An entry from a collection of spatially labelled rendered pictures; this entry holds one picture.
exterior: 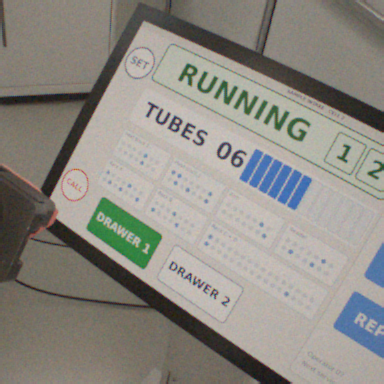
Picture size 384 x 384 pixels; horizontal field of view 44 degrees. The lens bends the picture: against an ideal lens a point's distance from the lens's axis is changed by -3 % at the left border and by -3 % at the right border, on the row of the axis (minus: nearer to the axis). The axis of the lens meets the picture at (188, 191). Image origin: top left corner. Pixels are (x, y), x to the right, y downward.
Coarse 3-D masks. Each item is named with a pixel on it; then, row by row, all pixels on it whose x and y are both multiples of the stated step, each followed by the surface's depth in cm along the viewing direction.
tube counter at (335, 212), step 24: (240, 144) 54; (216, 168) 54; (240, 168) 53; (264, 168) 52; (288, 168) 52; (264, 192) 52; (288, 192) 51; (312, 192) 50; (336, 192) 50; (312, 216) 50; (336, 216) 49; (360, 216) 48; (360, 240) 48
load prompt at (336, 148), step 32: (160, 64) 58; (192, 64) 57; (192, 96) 56; (224, 96) 55; (256, 96) 53; (256, 128) 53; (288, 128) 52; (320, 128) 51; (320, 160) 50; (352, 160) 49
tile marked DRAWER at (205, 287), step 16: (176, 256) 55; (192, 256) 54; (160, 272) 56; (176, 272) 55; (192, 272) 54; (208, 272) 54; (176, 288) 55; (192, 288) 54; (208, 288) 53; (224, 288) 53; (240, 288) 52; (208, 304) 53; (224, 304) 53; (224, 320) 52
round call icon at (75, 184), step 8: (72, 168) 61; (80, 168) 61; (64, 176) 61; (72, 176) 61; (80, 176) 60; (88, 176) 60; (64, 184) 61; (72, 184) 61; (80, 184) 60; (88, 184) 60; (56, 192) 62; (64, 192) 61; (72, 192) 61; (80, 192) 60; (72, 200) 61; (80, 200) 60
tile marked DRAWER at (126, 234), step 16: (96, 208) 59; (112, 208) 58; (96, 224) 59; (112, 224) 58; (128, 224) 57; (144, 224) 57; (112, 240) 58; (128, 240) 57; (144, 240) 57; (160, 240) 56; (128, 256) 57; (144, 256) 56
